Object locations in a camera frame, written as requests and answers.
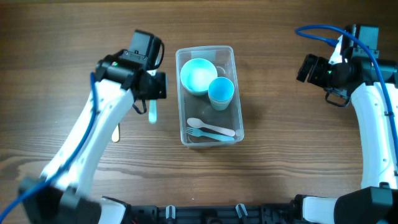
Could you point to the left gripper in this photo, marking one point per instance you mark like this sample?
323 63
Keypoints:
154 85

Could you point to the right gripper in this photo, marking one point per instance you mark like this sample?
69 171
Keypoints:
308 70

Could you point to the green plastic fork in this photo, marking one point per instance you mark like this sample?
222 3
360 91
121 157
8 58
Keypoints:
152 116

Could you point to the blue plastic bowl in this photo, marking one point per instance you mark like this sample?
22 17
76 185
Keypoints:
197 74

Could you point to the yellow plastic fork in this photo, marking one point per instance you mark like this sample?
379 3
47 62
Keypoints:
116 134

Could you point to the white plastic spoon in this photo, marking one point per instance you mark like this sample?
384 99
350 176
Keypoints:
197 123

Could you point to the light blue plastic fork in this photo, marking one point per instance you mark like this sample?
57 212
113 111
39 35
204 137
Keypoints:
199 133

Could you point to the blue plastic cup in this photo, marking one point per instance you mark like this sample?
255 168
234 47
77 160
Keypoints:
221 90

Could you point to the green plastic cup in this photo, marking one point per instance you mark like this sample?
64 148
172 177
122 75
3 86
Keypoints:
219 107

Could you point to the green plastic bowl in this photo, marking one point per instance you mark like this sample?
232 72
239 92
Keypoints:
197 93

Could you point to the pink plastic cup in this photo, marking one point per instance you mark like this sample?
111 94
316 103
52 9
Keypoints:
220 103

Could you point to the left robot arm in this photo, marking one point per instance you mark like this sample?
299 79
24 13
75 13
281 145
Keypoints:
61 193

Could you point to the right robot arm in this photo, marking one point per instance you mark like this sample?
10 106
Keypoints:
375 102

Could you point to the clear plastic container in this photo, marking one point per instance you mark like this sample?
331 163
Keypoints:
191 106

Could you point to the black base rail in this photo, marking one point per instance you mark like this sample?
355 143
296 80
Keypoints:
237 214

